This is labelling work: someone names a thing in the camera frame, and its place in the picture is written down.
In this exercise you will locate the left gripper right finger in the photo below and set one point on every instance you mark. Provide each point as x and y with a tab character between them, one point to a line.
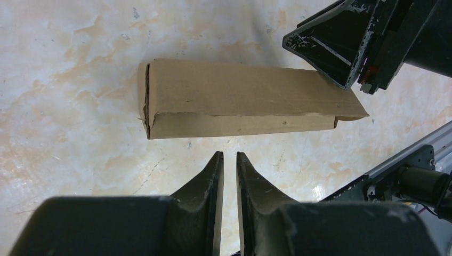
272	223

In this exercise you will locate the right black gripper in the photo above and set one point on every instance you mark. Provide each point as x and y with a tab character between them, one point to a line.
417	33

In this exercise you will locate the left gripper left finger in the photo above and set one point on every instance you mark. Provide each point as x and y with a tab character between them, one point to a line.
187	222

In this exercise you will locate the brown cardboard box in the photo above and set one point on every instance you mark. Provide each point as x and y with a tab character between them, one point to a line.
197	99

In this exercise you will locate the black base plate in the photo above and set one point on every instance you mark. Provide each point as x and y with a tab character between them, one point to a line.
364	188

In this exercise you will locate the aluminium frame rail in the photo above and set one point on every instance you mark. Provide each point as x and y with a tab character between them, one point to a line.
431	152

